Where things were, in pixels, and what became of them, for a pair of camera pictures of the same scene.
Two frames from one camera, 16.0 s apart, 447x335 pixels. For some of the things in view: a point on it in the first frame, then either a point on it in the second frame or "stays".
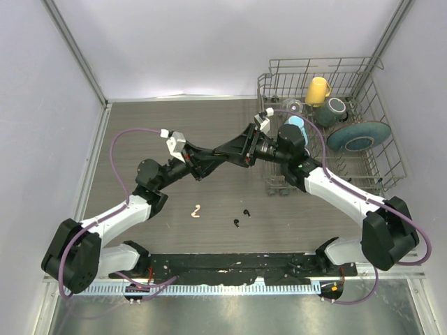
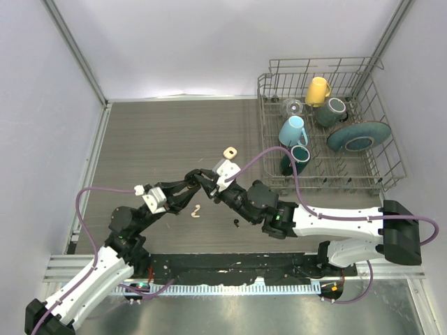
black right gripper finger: (237, 146) -> (209, 174)
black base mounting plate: (234, 268) stays
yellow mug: (316, 91) stays
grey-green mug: (332, 112) stays
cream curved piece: (193, 214) stays
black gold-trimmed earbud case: (218, 153) -> (193, 184)
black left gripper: (200, 162) -> (176, 200)
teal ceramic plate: (359, 136) stays
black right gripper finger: (239, 158) -> (209, 186)
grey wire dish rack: (347, 126) stays
